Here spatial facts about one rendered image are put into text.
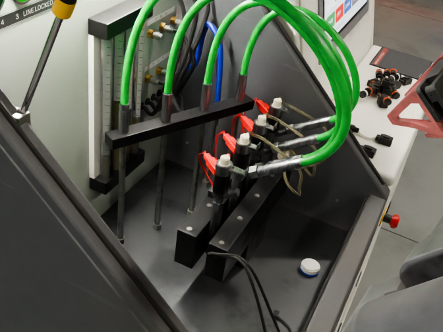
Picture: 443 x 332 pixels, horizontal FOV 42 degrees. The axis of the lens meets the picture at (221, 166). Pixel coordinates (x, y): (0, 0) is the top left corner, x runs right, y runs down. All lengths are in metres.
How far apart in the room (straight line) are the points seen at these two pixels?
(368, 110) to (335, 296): 0.63
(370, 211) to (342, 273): 0.20
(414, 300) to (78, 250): 0.50
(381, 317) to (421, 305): 0.02
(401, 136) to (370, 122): 0.08
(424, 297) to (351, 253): 0.86
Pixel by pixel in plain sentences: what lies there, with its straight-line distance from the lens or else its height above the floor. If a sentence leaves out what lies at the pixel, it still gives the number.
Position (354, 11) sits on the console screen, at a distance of 1.64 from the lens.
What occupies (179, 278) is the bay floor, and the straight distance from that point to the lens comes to 1.16.
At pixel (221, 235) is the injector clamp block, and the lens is 1.03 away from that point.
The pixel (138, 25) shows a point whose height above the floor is 1.31.
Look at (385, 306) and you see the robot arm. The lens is 0.27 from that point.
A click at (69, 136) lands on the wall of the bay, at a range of 1.07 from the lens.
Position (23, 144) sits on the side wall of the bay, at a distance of 0.68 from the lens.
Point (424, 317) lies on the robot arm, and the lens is 0.26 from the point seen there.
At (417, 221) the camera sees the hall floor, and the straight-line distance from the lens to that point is 2.88.
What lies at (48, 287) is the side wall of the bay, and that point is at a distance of 0.79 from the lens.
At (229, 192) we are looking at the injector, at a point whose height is 1.07.
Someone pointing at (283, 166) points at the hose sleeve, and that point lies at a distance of 0.91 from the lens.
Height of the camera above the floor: 1.68
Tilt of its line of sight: 36 degrees down
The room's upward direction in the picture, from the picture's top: 9 degrees clockwise
